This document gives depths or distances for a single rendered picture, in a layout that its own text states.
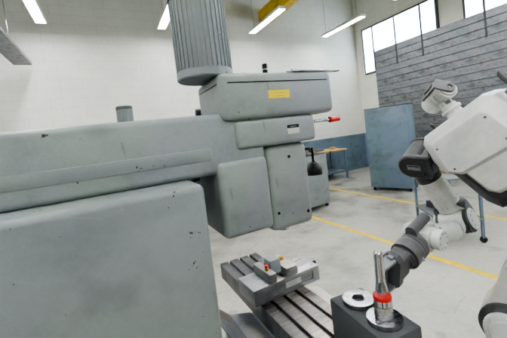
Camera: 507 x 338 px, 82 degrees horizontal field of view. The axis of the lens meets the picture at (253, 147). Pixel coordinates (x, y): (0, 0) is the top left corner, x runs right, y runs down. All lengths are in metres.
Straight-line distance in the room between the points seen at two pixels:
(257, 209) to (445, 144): 0.64
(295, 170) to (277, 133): 0.17
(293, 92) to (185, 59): 0.39
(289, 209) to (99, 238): 0.64
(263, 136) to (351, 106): 9.73
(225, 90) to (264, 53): 8.06
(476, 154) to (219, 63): 0.84
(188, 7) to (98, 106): 6.61
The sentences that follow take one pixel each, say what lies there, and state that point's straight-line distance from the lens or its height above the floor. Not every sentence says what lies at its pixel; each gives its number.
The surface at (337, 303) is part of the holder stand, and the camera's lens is 1.01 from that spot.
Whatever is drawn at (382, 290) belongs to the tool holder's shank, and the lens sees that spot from 0.90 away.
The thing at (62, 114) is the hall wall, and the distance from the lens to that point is 7.61.
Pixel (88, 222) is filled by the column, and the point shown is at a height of 1.52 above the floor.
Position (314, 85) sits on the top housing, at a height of 1.83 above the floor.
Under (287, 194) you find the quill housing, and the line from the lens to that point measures 1.11.
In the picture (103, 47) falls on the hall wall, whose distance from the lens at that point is 7.88.
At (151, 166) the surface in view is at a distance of 0.92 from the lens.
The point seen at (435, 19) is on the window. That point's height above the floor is 4.03.
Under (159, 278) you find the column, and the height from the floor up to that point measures 1.34.
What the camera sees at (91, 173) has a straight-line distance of 0.91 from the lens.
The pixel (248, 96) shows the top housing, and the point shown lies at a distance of 1.00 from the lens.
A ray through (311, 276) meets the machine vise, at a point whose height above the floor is 0.99.
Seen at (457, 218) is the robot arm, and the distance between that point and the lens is 1.34.
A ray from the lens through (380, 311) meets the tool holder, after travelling 0.92.
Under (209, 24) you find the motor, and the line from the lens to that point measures 1.06.
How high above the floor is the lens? 1.69
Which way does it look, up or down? 3 degrees down
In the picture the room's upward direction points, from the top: 7 degrees counter-clockwise
